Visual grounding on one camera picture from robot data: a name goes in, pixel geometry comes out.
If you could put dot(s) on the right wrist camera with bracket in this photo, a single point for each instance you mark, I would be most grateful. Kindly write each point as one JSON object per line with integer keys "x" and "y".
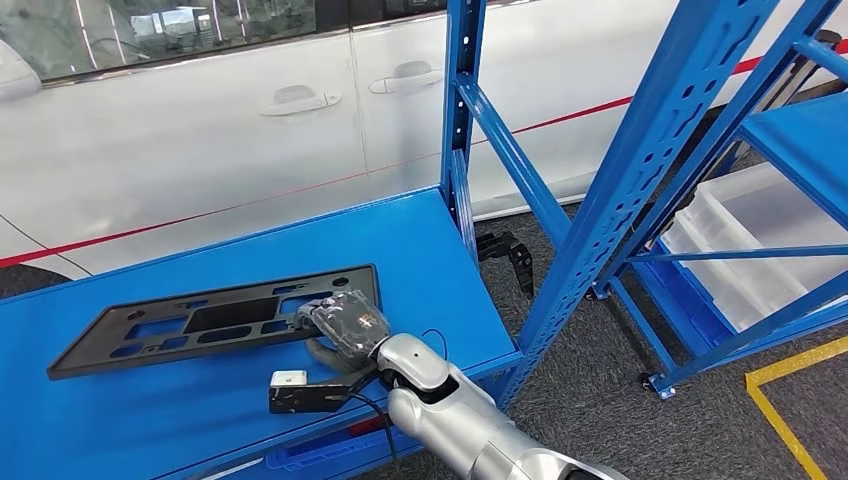
{"x": 288, "y": 379}

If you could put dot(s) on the yellow floor tape square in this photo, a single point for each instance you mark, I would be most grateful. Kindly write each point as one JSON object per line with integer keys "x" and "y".
{"x": 788, "y": 424}

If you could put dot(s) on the small red object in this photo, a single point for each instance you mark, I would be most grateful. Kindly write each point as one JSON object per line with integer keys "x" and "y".
{"x": 364, "y": 427}

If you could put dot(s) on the chrome barrier stanchion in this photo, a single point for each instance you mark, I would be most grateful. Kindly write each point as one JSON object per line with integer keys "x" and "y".
{"x": 800, "y": 74}

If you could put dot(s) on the white car red stripe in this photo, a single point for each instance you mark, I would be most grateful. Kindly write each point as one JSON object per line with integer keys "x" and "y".
{"x": 166, "y": 166}

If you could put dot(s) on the blue plastic bin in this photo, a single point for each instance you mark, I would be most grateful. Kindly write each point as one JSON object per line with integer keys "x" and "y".
{"x": 682, "y": 318}
{"x": 318, "y": 457}

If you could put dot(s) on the black plastic frame part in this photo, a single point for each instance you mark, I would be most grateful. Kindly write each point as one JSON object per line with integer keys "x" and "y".
{"x": 225, "y": 314}

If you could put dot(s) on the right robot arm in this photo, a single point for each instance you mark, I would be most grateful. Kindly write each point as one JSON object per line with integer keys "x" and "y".
{"x": 450, "y": 424}

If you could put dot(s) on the white car side mirror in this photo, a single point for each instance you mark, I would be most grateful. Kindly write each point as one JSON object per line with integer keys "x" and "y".
{"x": 16, "y": 76}

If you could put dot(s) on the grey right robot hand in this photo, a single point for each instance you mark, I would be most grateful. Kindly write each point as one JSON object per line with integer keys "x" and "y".
{"x": 351, "y": 324}

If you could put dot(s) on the blue metal shelf rack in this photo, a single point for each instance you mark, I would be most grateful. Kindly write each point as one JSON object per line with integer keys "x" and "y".
{"x": 808, "y": 146}
{"x": 199, "y": 411}

